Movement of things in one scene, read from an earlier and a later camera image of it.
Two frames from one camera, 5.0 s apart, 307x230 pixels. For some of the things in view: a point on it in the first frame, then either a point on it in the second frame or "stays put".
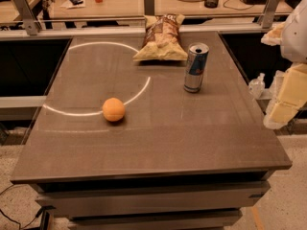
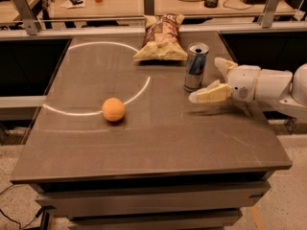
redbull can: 196,63 stays put
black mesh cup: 211,0 stays put
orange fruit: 113,109 stays put
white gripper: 295,38 → 244,81
